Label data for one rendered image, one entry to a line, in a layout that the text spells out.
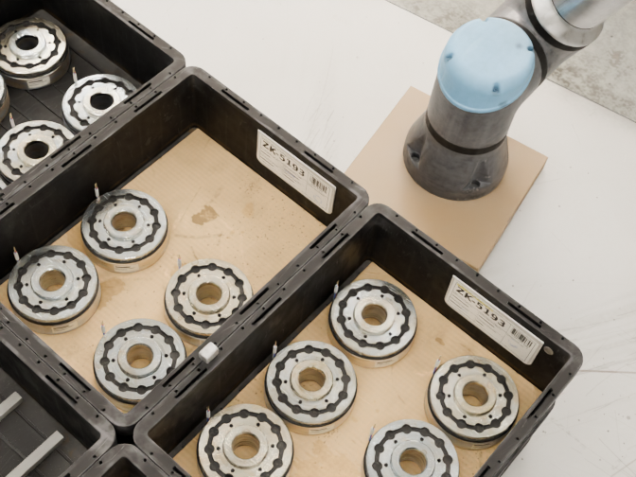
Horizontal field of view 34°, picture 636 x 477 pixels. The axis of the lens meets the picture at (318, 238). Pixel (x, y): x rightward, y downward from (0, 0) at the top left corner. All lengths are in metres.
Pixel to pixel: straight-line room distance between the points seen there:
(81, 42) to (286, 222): 0.41
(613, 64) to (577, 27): 1.37
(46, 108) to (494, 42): 0.59
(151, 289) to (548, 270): 0.56
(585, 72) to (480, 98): 1.41
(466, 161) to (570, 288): 0.23
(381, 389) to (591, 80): 1.64
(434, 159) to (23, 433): 0.65
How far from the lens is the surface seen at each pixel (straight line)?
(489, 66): 1.33
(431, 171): 1.45
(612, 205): 1.57
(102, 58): 1.47
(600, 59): 2.77
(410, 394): 1.20
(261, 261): 1.26
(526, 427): 1.10
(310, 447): 1.16
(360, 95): 1.60
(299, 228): 1.29
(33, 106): 1.43
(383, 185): 1.47
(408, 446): 1.13
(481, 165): 1.44
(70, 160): 1.24
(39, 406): 1.19
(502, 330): 1.19
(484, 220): 1.47
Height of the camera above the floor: 1.91
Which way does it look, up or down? 57 degrees down
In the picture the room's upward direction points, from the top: 8 degrees clockwise
